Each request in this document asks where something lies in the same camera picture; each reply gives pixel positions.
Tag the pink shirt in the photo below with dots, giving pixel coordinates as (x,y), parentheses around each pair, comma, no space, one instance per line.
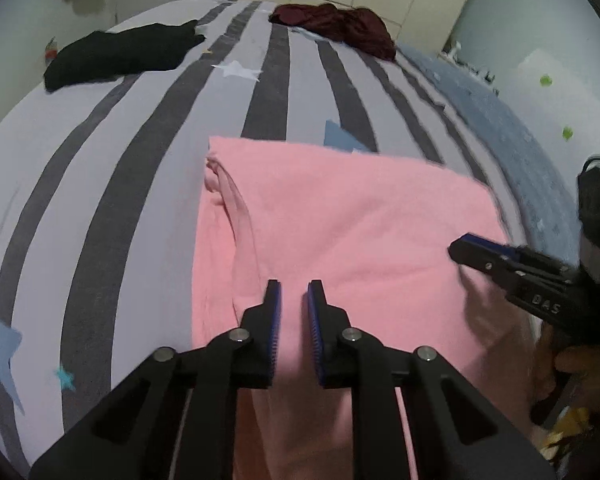
(355,210)

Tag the green apple sticker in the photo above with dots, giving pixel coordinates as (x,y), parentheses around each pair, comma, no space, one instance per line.
(546,80)
(567,133)

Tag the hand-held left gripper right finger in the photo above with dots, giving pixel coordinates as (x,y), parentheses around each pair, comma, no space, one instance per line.
(314,325)

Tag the yellow patterned cloth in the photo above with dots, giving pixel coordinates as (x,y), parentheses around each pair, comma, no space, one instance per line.
(572,430)

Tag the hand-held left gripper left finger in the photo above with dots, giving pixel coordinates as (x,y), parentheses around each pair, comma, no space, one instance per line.
(276,320)

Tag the black folded garment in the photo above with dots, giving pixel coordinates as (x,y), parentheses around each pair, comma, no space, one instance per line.
(115,55)

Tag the maroon garment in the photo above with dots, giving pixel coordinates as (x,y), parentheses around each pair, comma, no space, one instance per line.
(345,25)

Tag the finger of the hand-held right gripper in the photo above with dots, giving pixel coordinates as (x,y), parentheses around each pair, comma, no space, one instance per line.
(475,255)
(485,241)

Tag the red fire extinguisher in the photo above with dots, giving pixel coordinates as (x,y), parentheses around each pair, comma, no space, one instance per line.
(50,52)

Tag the white headboard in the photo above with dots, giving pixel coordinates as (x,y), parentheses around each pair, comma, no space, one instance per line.
(535,67)

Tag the person's right hand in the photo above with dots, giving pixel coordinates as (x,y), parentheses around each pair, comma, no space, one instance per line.
(572,360)

